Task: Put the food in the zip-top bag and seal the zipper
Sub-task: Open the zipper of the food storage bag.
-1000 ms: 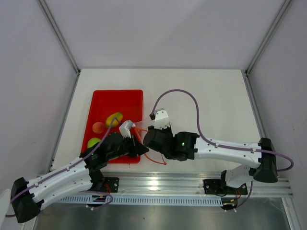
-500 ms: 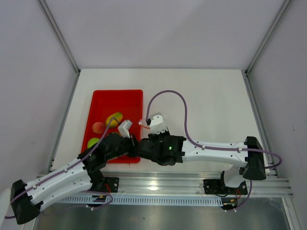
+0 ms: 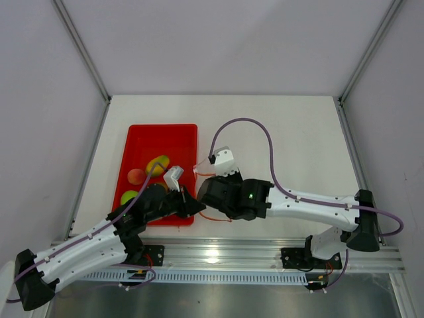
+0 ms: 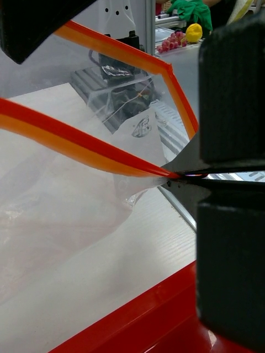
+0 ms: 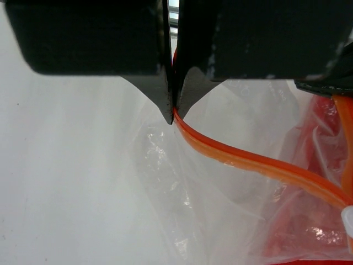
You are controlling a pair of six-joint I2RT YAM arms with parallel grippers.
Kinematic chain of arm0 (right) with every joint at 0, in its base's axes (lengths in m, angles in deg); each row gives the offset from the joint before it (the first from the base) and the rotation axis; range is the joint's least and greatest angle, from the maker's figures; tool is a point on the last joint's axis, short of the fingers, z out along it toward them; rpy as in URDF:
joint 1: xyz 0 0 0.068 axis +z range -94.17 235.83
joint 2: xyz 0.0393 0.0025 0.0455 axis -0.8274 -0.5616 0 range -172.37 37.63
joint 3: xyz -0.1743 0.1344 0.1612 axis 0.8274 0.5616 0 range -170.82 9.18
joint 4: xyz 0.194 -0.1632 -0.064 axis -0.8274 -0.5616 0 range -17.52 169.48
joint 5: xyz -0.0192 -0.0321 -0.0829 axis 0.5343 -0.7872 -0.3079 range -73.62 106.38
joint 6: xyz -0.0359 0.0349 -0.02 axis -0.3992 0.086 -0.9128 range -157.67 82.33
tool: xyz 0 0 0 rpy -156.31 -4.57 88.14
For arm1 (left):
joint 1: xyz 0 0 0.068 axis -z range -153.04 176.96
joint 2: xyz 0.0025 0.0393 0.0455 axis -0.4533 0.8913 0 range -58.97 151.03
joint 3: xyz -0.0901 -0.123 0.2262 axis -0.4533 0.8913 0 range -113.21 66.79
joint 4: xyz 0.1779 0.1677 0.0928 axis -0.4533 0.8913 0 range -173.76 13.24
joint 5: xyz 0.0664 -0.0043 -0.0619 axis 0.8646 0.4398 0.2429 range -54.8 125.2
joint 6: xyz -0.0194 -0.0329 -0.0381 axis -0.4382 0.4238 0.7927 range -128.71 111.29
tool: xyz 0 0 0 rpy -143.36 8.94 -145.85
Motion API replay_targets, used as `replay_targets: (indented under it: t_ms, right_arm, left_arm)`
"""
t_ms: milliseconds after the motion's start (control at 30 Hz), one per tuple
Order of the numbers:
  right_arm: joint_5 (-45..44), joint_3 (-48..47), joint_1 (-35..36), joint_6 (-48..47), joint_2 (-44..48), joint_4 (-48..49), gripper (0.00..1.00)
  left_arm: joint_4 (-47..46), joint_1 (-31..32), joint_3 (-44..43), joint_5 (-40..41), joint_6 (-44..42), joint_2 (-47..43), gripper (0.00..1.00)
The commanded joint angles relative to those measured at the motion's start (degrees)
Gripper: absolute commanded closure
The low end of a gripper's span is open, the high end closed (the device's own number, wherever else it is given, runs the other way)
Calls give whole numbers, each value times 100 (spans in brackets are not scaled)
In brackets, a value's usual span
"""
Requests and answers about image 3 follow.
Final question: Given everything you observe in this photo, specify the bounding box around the aluminium frame post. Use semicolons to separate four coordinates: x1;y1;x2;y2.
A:
337;0;407;102
51;0;112;103

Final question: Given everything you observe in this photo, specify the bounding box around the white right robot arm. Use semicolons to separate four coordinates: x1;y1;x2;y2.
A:
197;174;380;268

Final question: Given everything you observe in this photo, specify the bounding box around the pink peach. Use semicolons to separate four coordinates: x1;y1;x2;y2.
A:
127;168;146;186

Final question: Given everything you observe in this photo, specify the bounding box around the red plastic tray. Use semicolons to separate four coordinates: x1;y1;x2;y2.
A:
107;124;197;227

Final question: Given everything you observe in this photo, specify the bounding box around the right aluminium frame post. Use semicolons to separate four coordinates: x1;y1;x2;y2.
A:
337;0;407;102

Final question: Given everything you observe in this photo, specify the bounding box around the yellow green mango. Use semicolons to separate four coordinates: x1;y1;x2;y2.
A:
145;155;170;178

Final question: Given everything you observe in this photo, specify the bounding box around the clear zip top bag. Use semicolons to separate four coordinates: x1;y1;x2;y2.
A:
193;158;233;223

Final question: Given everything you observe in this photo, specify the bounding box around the green apple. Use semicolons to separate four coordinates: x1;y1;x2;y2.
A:
120;190;138;205

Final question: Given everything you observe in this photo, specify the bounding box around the aluminium front rail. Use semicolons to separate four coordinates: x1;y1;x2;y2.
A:
44;237;407;274

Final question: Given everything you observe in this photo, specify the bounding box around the brown kiwi fruit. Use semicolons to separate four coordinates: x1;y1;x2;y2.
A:
155;182;169;192

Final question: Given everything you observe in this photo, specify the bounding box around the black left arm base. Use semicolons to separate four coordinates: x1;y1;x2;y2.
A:
138;245;165;267

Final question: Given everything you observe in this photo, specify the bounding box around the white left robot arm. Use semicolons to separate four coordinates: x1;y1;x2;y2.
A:
15;184;206;311

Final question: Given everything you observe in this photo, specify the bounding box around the left aluminium frame post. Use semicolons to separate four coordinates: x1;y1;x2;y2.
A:
51;0;112;103

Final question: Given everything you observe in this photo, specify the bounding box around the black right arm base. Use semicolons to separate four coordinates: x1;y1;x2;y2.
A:
280;248;343;272

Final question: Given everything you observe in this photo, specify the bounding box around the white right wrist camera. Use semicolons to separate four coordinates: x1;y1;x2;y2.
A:
208;146;240;177

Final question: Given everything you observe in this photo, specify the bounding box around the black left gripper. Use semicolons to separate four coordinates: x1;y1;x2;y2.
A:
145;184;206;223

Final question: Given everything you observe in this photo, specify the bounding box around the white slotted cable duct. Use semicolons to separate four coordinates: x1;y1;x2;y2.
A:
82;268;307;286

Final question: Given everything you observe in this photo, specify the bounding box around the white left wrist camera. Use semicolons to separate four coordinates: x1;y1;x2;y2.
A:
163;166;184;191

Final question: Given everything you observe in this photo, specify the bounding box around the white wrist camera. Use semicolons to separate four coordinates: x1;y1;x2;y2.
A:
208;146;240;177
163;166;184;191

